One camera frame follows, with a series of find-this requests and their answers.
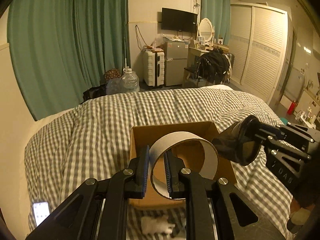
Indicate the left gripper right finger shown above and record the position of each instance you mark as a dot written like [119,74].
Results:
[215,209]

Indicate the black round ring object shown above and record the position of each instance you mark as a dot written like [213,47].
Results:
[239,142]

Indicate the smartphone with lit screen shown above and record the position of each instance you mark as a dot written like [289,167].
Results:
[41,211]

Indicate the black clothes pile on chair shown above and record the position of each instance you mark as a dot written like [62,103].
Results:
[212,66]

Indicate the white tape roll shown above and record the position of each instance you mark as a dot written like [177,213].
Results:
[198,154]

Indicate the silver mini fridge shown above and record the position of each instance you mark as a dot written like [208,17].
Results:
[176,55]

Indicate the green curtain left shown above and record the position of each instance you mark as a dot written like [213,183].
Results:
[61,48]

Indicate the right hand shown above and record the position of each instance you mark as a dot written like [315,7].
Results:
[298,216]

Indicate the large clear water bottle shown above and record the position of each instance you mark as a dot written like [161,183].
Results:
[130,81]

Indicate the brown cardboard box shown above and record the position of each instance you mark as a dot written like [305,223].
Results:
[146,136]

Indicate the white louvered wardrobe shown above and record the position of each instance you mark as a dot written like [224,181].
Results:
[258,40]

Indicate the brown patterned bag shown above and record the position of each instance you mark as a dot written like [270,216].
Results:
[112,74]

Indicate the green curtain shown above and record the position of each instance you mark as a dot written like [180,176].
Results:
[219,13]
[61,48]

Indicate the wooden dressing table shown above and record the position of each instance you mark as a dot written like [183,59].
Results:
[193,55]

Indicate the green curtain right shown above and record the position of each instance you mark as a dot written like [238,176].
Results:
[219,13]

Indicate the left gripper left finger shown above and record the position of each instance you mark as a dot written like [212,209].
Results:
[97,209]

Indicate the grey checkered duvet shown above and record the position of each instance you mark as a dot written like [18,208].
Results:
[93,140]

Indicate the red fire extinguisher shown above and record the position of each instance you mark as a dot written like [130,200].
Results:
[292,107]

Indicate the black wall television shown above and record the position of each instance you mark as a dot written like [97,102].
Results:
[178,20]

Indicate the white oval vanity mirror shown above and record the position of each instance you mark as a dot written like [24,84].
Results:
[205,32]

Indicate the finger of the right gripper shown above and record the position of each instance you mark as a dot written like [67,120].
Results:
[289,132]
[278,146]

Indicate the white plush toy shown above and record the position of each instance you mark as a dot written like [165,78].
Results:
[154,225]

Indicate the white suitcase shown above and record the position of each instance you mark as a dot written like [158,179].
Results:
[153,65]

